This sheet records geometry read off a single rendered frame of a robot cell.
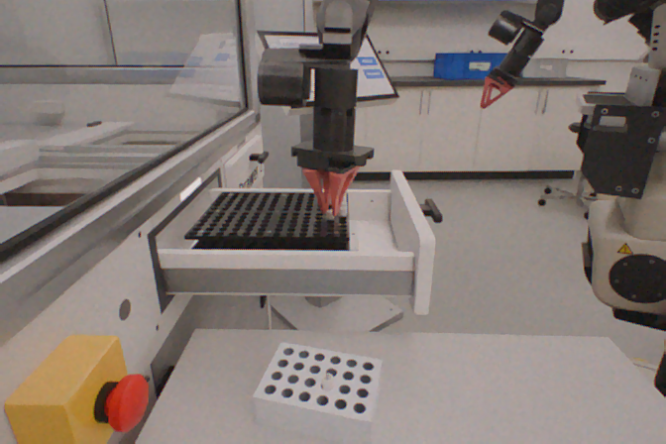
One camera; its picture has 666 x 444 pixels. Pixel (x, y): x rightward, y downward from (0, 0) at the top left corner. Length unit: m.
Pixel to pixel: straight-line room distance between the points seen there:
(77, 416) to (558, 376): 0.50
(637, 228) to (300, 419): 0.70
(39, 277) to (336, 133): 0.34
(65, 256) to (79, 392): 0.11
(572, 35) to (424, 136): 1.88
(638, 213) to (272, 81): 0.70
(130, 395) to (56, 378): 0.05
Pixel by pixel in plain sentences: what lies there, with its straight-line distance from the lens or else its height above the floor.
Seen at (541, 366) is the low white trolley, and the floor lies 0.76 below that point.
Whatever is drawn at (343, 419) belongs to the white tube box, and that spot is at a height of 0.79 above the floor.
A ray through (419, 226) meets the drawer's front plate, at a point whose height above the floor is 0.93.
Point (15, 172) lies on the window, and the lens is 0.38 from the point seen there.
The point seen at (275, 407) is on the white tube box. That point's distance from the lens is 0.46.
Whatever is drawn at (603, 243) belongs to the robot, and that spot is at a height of 0.78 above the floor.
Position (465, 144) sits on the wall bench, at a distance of 3.76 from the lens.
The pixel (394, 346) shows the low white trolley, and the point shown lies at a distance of 0.57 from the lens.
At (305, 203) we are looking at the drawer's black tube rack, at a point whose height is 0.90.
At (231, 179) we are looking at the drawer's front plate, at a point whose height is 0.90.
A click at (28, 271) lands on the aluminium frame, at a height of 0.98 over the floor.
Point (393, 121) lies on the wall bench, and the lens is 3.55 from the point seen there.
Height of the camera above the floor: 1.13
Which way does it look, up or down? 21 degrees down
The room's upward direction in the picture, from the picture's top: straight up
